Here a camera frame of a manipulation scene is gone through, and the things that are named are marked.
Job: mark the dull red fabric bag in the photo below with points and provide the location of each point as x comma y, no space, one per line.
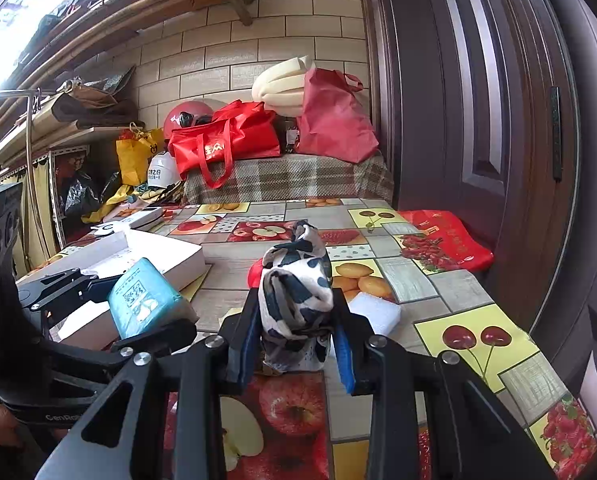
334,120

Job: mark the white cardboard box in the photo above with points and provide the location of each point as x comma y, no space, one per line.
143,257

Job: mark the brown panelled door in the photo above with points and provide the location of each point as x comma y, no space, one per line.
596,210
458,110

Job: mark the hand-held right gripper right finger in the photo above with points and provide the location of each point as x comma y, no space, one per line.
344,360

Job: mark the bundle of bamboo poles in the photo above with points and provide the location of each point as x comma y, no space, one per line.
143,5

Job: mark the white foam sheet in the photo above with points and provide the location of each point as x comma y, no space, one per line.
376,312

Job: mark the white flat device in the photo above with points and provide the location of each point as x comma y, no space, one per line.
133,220

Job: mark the plaid blanket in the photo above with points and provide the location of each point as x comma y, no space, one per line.
288,177

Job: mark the metal storage rack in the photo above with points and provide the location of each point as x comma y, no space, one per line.
43,160

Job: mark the fruit print tablecloth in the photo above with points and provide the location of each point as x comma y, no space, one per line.
428,305

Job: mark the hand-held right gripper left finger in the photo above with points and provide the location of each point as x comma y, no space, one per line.
246,345

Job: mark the white helmet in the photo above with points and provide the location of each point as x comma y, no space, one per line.
161,169

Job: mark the red printed bag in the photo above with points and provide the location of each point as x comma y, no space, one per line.
448,242

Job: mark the yellow bag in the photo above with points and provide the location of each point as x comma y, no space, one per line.
136,155

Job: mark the red helmet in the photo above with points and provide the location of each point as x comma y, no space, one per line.
188,115

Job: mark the white foam roll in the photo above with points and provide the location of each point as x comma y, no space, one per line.
281,85

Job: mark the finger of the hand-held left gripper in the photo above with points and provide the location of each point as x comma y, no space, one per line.
166,332
66,287

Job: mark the cow print cloth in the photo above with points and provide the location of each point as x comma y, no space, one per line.
294,290

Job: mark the teal tissue packet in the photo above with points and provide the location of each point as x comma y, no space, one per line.
146,300

